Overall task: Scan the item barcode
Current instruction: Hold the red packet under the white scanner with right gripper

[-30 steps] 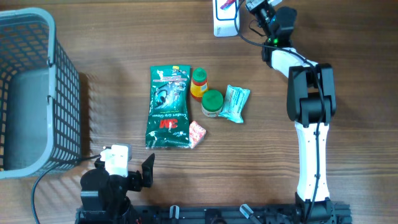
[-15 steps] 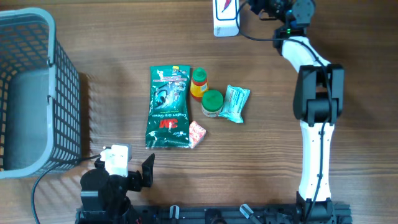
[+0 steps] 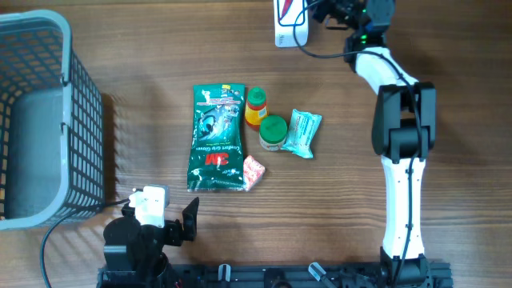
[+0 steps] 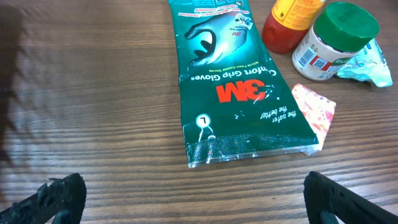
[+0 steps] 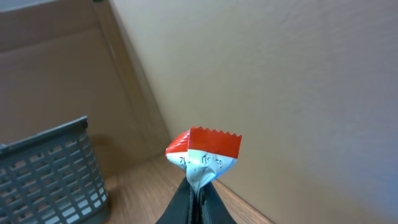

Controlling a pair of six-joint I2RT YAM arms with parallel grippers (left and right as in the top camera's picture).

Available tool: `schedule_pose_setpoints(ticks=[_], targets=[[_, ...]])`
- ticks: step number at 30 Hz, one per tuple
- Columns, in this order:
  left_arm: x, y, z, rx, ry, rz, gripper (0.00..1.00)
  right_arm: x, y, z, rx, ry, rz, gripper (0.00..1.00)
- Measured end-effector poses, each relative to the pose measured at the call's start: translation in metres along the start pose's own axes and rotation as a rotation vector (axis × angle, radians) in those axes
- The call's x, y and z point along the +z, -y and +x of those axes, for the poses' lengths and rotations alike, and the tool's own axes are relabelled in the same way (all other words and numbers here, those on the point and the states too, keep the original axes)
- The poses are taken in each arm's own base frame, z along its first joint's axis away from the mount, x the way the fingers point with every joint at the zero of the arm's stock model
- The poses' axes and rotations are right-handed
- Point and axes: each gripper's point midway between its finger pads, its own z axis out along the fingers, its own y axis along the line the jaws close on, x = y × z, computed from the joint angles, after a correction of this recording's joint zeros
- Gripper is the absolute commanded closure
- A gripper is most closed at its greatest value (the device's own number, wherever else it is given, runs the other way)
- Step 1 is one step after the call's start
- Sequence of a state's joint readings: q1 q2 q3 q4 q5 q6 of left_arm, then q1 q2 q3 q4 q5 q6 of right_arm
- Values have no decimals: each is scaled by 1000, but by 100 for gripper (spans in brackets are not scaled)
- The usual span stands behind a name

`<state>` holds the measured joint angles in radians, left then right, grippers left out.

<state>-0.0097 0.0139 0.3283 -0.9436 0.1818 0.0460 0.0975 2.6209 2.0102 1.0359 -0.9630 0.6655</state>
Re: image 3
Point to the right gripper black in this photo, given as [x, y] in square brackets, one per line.
[318, 9]

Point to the yellow sauce bottle green cap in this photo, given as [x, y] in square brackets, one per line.
[256, 107]

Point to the green 3M gloves pack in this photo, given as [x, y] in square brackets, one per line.
[216, 152]

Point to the white barcode scanner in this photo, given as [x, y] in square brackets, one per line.
[286, 36]

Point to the small red white carton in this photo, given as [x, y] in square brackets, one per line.
[253, 172]

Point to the green lid jar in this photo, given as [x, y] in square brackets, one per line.
[273, 132]

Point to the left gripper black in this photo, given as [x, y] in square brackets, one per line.
[174, 226]

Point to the red white toothpaste box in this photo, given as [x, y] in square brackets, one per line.
[289, 12]

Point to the teal white tissue pack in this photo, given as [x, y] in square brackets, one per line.
[302, 129]

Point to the grey plastic mesh basket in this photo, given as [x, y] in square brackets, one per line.
[52, 123]

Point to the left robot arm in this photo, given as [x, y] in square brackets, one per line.
[133, 251]

